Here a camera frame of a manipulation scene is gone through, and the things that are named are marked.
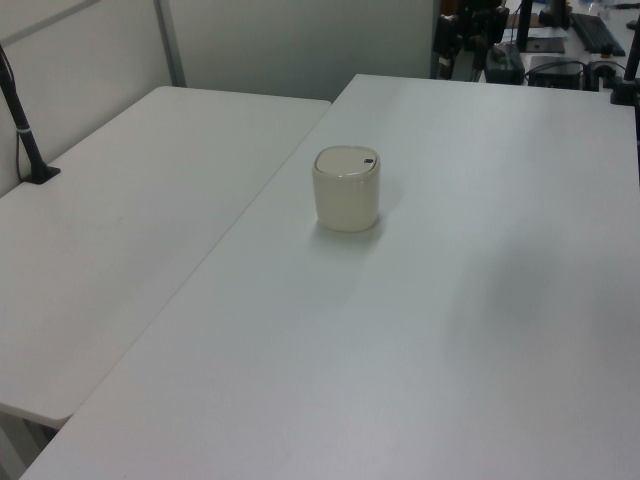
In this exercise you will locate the black camera pole with base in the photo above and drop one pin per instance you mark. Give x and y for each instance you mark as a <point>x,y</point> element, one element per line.
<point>22,127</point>

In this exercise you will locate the black monitor stand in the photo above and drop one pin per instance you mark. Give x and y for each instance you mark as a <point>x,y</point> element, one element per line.
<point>527,30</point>

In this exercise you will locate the black case with green part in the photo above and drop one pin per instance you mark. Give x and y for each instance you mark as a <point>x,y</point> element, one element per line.
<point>504,65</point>

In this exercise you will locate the black computer keyboard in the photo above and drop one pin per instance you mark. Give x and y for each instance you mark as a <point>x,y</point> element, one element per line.
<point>597,32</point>

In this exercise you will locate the grey partition frame post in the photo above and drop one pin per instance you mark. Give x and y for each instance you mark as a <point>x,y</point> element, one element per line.
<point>172,40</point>

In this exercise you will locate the white side table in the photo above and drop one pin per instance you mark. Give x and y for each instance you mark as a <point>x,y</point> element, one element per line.
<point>125,225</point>

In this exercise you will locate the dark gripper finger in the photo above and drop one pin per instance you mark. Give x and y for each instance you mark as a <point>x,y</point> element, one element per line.
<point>442,71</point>
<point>449,71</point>

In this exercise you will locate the dark robot gripper body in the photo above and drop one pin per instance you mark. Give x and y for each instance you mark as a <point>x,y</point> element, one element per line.
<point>446,37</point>

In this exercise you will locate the black electronics box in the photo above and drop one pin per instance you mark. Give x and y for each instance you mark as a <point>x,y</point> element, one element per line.
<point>555,72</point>

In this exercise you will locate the black pole with table clamp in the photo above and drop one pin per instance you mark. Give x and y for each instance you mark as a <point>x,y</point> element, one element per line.
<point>625,87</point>

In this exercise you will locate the dark robot arm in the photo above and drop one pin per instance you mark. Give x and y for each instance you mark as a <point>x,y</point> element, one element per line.
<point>482,22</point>

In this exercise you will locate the beige plastic trash bin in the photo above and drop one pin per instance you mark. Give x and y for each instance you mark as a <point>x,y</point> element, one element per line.
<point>346,200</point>

